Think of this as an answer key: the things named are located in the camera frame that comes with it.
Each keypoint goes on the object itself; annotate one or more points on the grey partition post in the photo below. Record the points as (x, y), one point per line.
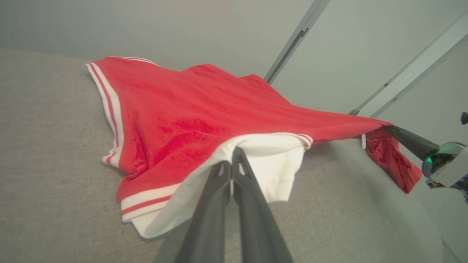
(292, 40)

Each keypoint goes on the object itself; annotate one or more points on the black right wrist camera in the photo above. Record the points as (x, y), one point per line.
(464, 118)

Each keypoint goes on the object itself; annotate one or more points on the grey partition frame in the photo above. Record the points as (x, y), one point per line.
(413, 62)

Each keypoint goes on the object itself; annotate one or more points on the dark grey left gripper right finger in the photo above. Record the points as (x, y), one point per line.
(256, 219)

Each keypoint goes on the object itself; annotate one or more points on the white partition panel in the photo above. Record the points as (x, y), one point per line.
(347, 54)
(182, 29)

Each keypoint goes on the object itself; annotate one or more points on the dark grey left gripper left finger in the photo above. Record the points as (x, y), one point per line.
(208, 219)

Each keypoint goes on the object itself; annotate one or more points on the red shirt white striped sleeves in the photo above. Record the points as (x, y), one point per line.
(182, 109)

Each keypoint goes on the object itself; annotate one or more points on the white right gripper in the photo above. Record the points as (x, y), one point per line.
(448, 168)

